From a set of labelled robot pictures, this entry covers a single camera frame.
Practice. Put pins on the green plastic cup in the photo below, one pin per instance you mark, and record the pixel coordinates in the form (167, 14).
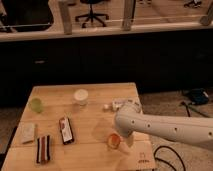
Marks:
(35, 105)

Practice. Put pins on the white paper cup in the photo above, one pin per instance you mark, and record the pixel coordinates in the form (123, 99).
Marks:
(81, 96)

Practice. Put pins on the orange red apple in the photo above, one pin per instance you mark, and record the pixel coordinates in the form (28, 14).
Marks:
(113, 141)

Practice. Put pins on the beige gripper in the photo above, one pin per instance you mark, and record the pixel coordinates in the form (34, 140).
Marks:
(129, 140)

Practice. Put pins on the dark bag on floor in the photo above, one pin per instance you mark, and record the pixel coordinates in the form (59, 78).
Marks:
(198, 96)

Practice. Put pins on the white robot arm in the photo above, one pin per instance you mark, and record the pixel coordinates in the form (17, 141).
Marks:
(188, 130)

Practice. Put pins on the wooden table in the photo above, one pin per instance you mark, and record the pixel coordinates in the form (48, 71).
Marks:
(91, 126)

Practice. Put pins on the black office chair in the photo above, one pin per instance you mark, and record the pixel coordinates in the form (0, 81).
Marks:
(91, 15)

